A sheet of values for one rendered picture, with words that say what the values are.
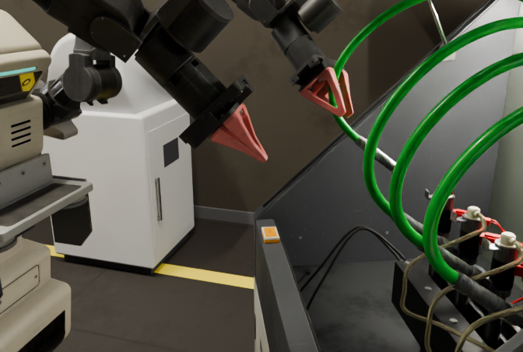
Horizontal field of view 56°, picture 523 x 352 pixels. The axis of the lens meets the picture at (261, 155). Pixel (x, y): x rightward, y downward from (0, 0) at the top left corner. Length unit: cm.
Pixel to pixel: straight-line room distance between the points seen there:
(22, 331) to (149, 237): 157
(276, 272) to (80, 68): 57
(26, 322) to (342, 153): 73
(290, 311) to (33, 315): 57
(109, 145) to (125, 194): 26
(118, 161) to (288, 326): 190
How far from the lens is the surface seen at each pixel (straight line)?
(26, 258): 116
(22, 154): 109
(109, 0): 59
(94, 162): 263
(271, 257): 93
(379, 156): 86
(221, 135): 60
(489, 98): 116
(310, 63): 82
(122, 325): 244
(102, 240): 279
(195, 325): 238
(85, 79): 108
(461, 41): 66
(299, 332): 75
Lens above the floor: 140
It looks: 17 degrees down
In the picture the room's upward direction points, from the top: straight up
